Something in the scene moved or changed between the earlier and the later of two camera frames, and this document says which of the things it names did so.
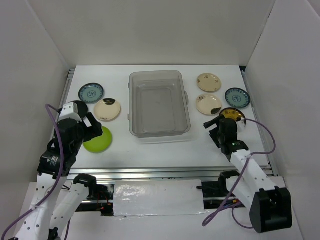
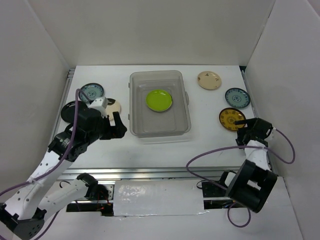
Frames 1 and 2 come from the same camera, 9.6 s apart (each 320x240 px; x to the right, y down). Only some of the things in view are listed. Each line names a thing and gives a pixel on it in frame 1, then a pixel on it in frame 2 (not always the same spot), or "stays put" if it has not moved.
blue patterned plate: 237,97 stays put
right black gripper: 213,132 to 251,123
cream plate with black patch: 107,109 stays put
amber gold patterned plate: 233,113 stays put
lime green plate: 100,144 to 159,100
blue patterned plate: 91,92 stays put
